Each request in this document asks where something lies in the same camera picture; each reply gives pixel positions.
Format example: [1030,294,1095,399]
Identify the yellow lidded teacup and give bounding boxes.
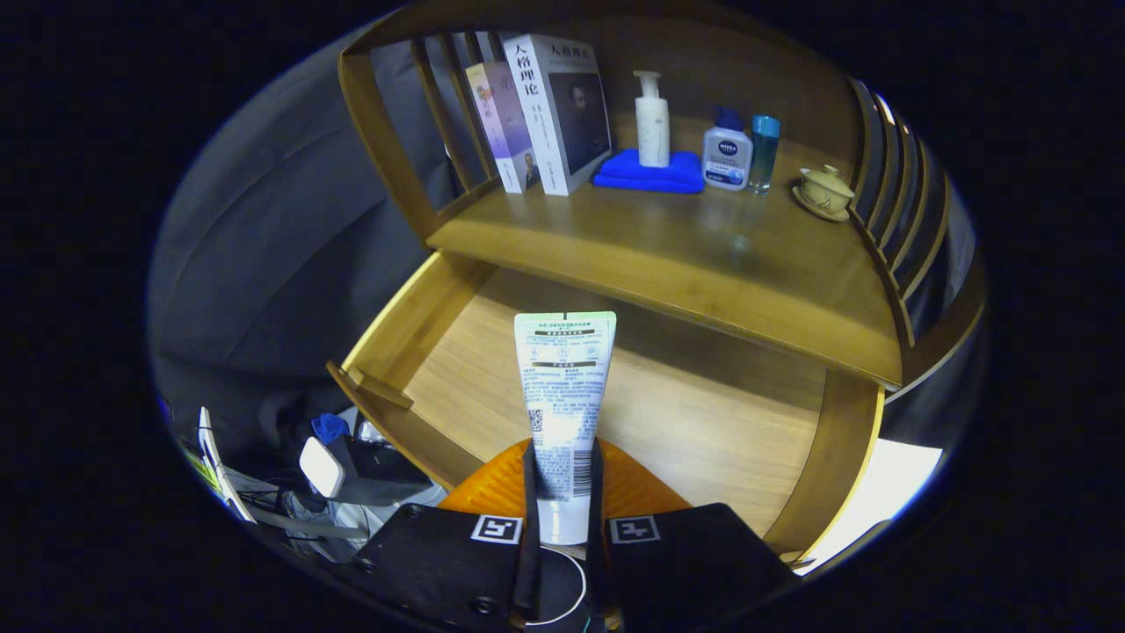
[792,164,855,222]

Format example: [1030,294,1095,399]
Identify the black box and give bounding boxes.
[338,435,433,508]

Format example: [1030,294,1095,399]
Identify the thick white book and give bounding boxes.
[503,33,613,196]

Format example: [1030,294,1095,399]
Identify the white bottle blue cap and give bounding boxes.
[702,106,754,192]

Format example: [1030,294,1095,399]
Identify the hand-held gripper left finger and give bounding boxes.
[352,438,541,629]

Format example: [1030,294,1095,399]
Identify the brown wooden cabinet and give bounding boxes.
[338,4,985,405]

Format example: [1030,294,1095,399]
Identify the slim teal bottle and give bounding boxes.
[748,115,781,194]

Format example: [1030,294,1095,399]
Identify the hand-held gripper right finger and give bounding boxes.
[587,438,801,629]

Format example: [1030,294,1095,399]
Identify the brown wooden drawer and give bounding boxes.
[327,251,884,559]

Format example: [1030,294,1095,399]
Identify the blue folded cloth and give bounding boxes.
[592,148,706,194]

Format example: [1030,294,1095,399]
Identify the wooden countertop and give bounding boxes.
[426,114,906,388]

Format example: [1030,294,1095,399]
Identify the white paper sheets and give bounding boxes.
[198,406,258,525]

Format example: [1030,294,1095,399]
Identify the white pump bottle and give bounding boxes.
[634,70,671,168]

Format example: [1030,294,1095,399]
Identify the white cosmetic tube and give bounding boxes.
[514,311,618,546]

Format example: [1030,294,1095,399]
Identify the white power adapter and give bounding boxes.
[299,437,345,499]

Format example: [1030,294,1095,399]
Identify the thin purple book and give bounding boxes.
[464,62,542,194]

